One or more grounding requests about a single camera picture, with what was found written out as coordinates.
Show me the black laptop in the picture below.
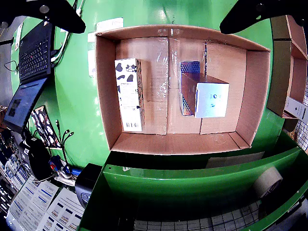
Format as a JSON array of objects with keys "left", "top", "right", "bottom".
[{"left": 2, "top": 20, "right": 54, "bottom": 134}]

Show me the teal holographic carton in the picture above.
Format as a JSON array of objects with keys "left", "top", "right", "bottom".
[{"left": 179, "top": 60, "right": 202, "bottom": 116}]

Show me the white cable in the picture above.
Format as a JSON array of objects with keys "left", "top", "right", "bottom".
[{"left": 51, "top": 30, "right": 73, "bottom": 68}]

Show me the copper carton with white end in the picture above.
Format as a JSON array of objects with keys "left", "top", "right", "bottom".
[{"left": 180, "top": 73, "right": 230, "bottom": 118}]

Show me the white cow print carton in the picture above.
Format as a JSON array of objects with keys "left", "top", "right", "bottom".
[{"left": 114, "top": 57, "right": 146, "bottom": 132}]

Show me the flat cow print card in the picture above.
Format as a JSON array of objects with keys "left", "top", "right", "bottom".
[{"left": 30, "top": 105, "right": 62, "bottom": 149}]

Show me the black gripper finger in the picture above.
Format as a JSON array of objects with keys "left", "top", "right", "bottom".
[
  {"left": 0, "top": 0, "right": 87, "bottom": 34},
  {"left": 219, "top": 0, "right": 308, "bottom": 35}
]

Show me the black usb cable bundle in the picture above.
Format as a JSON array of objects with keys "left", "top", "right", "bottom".
[{"left": 55, "top": 119, "right": 75, "bottom": 170}]

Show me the shallow cardboard tray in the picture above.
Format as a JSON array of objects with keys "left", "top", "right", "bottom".
[{"left": 95, "top": 24, "right": 272, "bottom": 156}]

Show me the black desktop device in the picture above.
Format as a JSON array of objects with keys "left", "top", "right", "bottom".
[{"left": 24, "top": 137, "right": 53, "bottom": 181}]

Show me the beige tape roll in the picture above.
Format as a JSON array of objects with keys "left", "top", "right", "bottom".
[{"left": 252, "top": 166, "right": 284, "bottom": 199}]

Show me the white paper sheet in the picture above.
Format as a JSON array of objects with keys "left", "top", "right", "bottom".
[{"left": 88, "top": 49, "right": 97, "bottom": 78}]

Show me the printed paper sheet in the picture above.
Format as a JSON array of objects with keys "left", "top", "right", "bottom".
[
  {"left": 37, "top": 187, "right": 85, "bottom": 231},
  {"left": 6, "top": 177, "right": 60, "bottom": 231}
]

